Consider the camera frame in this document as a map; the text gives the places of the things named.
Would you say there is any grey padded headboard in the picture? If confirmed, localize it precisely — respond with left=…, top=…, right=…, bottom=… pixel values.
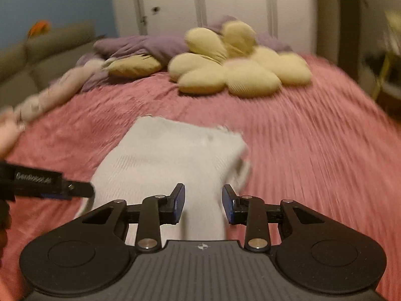
left=0, top=21, right=105, bottom=107

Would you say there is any purple blanket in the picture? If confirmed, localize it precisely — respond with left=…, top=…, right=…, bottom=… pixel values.
left=80, top=15, right=293, bottom=93

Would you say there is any white ribbed knit garment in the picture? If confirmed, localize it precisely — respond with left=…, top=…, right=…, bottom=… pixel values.
left=74, top=116, right=252, bottom=241

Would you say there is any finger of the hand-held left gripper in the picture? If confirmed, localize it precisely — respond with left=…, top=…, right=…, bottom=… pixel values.
left=64, top=180, right=95, bottom=199

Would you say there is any long cream plush toy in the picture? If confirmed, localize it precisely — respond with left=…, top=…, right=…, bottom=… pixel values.
left=14, top=57, right=109, bottom=122

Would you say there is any yellow leaf-shaped cushion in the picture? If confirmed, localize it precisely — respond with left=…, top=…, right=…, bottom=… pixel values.
left=105, top=54, right=165, bottom=78

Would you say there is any yellow flower-shaped pillow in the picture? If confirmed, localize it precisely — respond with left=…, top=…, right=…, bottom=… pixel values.
left=167, top=20, right=313, bottom=97

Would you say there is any dark upright post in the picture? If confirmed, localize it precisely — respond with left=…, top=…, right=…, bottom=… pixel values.
left=315, top=0, right=362, bottom=66

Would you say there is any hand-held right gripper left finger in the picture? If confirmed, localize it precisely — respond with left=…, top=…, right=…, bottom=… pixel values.
left=82, top=183, right=186, bottom=252

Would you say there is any white wardrobe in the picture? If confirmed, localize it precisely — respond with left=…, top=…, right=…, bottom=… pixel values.
left=108, top=0, right=323, bottom=54

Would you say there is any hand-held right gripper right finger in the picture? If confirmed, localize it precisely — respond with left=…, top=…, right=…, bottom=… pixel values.
left=221, top=184, right=318, bottom=252

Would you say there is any pink plush pillow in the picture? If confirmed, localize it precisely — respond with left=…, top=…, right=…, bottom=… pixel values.
left=0, top=113, right=26, bottom=159

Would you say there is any gold-legged side table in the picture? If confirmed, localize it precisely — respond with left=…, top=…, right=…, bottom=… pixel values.
left=363, top=9, right=401, bottom=109

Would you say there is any pink fluffy blanket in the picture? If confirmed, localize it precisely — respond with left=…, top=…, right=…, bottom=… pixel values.
left=0, top=53, right=401, bottom=301

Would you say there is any small orange toy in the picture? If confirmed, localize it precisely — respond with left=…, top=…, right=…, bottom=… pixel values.
left=28, top=20, right=51, bottom=37

